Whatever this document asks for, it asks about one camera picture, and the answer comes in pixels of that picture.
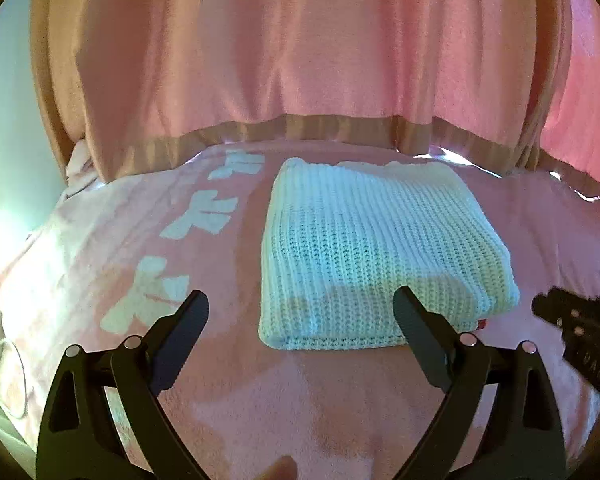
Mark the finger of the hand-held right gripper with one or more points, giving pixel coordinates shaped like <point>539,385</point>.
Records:
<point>565,307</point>

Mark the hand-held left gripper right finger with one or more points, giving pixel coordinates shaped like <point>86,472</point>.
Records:
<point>412,317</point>

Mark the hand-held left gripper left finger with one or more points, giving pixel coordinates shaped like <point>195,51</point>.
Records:
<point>192,317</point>

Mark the white knit sweater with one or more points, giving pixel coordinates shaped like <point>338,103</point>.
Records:
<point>370,250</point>

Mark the pink blanket with white print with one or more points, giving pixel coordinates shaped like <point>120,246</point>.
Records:
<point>104,240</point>

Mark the pale pink crumpled cloth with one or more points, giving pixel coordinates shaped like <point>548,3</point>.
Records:
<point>82,162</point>

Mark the pink curtain with tan hem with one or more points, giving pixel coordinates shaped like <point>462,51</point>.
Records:
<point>280,40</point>
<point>590,85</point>

